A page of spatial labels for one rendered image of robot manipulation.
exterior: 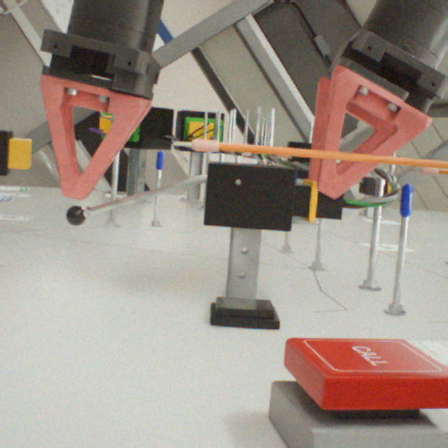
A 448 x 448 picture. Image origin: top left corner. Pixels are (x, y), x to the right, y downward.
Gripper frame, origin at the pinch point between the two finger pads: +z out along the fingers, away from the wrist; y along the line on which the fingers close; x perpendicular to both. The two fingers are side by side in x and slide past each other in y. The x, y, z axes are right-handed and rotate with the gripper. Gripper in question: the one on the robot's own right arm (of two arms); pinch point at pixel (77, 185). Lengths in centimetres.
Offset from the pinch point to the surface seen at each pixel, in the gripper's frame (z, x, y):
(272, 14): -30, -13, 102
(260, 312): 3.9, -13.0, -7.5
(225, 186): -2.3, -9.5, -1.9
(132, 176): 4, 3, 69
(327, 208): -2.4, -16.2, -1.1
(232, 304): 4.1, -11.4, -6.3
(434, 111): -23, -57, 137
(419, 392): 1.3, -16.7, -27.1
